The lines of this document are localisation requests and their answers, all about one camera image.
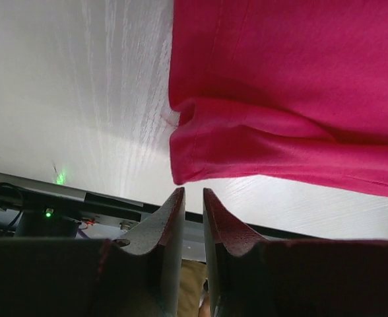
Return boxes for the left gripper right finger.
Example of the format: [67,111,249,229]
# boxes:
[203,188,278,316]

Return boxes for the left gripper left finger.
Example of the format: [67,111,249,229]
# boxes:
[88,188,185,316]

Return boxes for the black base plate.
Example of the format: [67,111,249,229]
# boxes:
[0,168,313,262]

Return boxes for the pink t shirt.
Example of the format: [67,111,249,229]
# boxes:
[169,1,388,197]

